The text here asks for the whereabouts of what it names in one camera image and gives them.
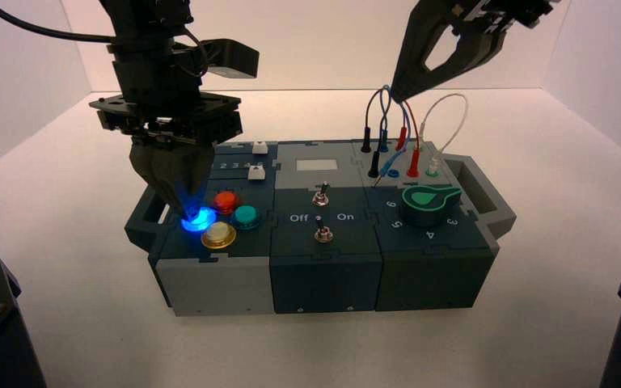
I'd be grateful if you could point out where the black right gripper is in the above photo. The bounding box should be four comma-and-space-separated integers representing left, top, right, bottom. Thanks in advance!
391, 0, 560, 102

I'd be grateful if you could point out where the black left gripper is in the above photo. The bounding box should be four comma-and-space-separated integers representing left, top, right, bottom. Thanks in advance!
89, 54, 244, 218

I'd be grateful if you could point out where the blue round push button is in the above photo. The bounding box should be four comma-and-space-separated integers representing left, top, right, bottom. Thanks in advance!
180, 205, 218, 232

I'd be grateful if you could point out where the red round push button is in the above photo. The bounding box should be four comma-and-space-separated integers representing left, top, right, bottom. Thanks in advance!
213, 191, 243, 217

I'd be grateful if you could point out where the yellow round push button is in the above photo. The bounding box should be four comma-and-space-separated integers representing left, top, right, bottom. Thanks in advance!
199, 221, 238, 251

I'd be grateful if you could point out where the green round push button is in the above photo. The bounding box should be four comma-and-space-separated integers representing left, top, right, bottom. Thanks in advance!
230, 205, 263, 231

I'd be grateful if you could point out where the grey display screen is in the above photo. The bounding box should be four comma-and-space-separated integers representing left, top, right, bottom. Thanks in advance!
295, 158, 339, 173

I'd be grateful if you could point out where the green rotary knob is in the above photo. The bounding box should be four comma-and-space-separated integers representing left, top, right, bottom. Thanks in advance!
399, 184, 463, 230

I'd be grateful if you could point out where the dark teal modular task box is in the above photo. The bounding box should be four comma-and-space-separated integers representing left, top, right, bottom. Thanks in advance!
124, 140, 518, 318

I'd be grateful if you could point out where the blue banana plug cable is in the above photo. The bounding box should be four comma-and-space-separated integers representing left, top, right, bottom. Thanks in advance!
372, 88, 413, 188

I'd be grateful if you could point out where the white banana plug cable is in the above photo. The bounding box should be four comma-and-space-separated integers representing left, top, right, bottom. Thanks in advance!
419, 93, 469, 177

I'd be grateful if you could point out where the red banana plug cable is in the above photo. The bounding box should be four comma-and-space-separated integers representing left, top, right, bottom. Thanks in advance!
394, 96, 421, 179

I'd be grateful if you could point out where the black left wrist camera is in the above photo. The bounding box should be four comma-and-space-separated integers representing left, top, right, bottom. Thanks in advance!
197, 38, 260, 82

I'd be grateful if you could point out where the black banana plug cable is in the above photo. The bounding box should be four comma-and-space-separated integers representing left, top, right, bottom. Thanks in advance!
360, 86, 395, 179

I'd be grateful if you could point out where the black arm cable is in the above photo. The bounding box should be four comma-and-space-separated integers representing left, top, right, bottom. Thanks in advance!
0, 0, 117, 45

